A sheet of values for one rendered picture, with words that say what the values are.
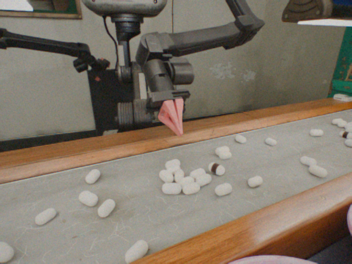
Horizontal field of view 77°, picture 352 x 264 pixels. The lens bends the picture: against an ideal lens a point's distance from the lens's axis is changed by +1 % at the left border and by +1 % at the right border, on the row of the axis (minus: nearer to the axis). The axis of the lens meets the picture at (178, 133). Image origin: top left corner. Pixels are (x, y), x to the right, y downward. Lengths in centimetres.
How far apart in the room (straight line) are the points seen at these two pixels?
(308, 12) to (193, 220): 38
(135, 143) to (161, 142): 7
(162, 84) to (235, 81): 254
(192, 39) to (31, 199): 55
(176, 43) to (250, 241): 50
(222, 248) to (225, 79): 270
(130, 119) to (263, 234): 60
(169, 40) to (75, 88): 195
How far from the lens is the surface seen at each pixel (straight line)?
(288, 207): 41
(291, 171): 56
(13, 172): 58
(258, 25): 90
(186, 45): 66
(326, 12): 44
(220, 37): 76
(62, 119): 259
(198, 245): 32
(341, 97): 123
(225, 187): 43
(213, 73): 284
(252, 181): 46
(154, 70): 55
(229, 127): 71
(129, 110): 83
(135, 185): 47
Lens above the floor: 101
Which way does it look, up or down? 23 degrees down
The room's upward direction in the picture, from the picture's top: straight up
